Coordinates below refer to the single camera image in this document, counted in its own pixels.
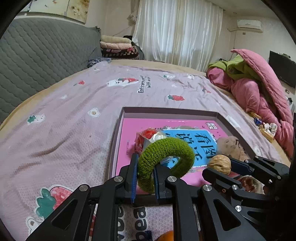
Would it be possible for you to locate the walnut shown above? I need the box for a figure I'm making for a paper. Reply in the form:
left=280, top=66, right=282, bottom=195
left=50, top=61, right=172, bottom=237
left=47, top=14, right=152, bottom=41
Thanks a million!
left=207, top=155, right=232, bottom=175

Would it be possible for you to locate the tangerine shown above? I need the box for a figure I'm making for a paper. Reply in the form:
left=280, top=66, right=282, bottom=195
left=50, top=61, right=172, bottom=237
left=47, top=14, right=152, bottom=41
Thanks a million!
left=156, top=230, right=174, bottom=241

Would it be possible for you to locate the dark patterned folded blanket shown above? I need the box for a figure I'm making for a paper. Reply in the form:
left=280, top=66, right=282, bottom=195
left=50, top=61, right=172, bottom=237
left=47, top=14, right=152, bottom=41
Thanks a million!
left=102, top=47, right=139, bottom=59

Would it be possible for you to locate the white air conditioner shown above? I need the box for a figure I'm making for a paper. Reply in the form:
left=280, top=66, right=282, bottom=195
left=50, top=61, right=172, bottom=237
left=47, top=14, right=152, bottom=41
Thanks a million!
left=236, top=19, right=263, bottom=33

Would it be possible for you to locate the black cloth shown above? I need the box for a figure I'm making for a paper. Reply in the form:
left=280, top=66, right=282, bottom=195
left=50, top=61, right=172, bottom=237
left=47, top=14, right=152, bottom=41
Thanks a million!
left=124, top=35, right=145, bottom=59

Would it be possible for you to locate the black television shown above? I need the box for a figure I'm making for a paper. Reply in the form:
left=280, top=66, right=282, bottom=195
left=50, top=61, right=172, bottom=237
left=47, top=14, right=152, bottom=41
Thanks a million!
left=268, top=51, right=296, bottom=88

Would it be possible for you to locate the beige plush toy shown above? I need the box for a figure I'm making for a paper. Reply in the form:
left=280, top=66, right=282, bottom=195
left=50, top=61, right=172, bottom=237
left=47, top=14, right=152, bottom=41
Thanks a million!
left=216, top=136, right=249, bottom=163

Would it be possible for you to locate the white curtain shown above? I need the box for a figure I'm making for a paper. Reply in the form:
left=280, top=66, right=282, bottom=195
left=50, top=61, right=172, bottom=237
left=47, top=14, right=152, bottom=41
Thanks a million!
left=133, top=0, right=223, bottom=72

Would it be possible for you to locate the green knitted scrunchie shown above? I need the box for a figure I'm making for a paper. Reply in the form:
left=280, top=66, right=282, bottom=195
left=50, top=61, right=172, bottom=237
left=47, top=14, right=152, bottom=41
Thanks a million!
left=137, top=137, right=195, bottom=193

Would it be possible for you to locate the white dresser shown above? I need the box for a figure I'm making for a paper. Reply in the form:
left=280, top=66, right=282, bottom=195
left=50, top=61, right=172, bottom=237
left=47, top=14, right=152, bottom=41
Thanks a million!
left=287, top=96, right=296, bottom=114

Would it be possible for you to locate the dark blue patterned cloth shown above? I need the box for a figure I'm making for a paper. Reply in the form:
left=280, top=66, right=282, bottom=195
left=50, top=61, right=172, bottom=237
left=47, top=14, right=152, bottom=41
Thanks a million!
left=88, top=57, right=111, bottom=67

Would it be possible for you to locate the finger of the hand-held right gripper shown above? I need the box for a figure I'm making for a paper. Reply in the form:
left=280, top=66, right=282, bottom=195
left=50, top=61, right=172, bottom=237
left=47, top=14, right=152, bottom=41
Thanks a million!
left=202, top=167, right=269, bottom=209
left=230, top=156, right=290, bottom=186

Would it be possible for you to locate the floral wall panel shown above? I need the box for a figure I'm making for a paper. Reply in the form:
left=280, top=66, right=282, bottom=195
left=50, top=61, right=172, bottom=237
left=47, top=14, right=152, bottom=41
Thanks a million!
left=28, top=0, right=89, bottom=25

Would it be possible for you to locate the red white plastic snack egg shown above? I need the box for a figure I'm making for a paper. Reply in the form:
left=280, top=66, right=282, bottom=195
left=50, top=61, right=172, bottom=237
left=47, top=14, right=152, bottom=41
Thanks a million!
left=134, top=128, right=167, bottom=154
left=238, top=175, right=265, bottom=194

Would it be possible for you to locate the pink folded blanket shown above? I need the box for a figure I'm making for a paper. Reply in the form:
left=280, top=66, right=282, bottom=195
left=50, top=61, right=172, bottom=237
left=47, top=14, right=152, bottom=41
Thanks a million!
left=100, top=42, right=132, bottom=50

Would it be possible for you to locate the green blanket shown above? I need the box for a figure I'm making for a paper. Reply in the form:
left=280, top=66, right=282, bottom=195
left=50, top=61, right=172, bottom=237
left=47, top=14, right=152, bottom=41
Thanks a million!
left=208, top=54, right=262, bottom=80

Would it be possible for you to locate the yellow biscuit packet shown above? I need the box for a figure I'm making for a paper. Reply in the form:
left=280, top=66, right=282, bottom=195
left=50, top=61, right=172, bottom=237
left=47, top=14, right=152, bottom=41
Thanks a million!
left=259, top=126, right=275, bottom=143

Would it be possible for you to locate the grey cardboard box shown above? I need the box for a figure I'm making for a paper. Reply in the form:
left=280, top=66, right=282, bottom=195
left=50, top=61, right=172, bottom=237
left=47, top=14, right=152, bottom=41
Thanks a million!
left=108, top=107, right=262, bottom=207

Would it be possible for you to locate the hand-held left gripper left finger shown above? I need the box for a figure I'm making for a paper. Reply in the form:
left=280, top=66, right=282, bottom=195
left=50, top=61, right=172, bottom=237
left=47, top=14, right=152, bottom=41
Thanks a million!
left=25, top=153, right=140, bottom=241

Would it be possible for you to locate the beige folded blanket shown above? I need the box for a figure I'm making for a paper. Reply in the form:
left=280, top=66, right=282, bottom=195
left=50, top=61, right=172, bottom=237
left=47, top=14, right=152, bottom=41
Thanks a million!
left=100, top=35, right=132, bottom=44

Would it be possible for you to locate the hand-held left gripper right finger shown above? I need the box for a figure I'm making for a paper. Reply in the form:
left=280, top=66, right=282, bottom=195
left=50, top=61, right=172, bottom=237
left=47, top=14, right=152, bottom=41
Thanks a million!
left=153, top=163, right=266, bottom=241

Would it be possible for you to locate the pink quilt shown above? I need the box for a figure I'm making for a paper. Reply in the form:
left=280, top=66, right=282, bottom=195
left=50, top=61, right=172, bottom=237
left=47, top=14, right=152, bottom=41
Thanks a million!
left=206, top=49, right=295, bottom=159

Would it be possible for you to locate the grey quilted headboard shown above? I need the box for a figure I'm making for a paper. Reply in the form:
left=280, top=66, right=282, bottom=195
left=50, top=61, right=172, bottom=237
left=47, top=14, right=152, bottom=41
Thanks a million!
left=0, top=17, right=103, bottom=126

